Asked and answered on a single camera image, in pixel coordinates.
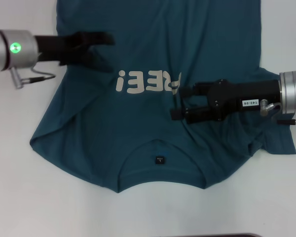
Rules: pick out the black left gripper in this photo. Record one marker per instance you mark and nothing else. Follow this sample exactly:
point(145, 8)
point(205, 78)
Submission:
point(61, 49)

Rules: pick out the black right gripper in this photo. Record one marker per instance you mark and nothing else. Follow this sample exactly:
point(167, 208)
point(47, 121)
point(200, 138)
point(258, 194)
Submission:
point(244, 93)

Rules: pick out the teal t-shirt with beige print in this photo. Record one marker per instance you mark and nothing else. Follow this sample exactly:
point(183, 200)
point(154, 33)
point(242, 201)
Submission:
point(148, 138)

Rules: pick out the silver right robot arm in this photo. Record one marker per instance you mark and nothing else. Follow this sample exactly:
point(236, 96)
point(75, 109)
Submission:
point(293, 91)

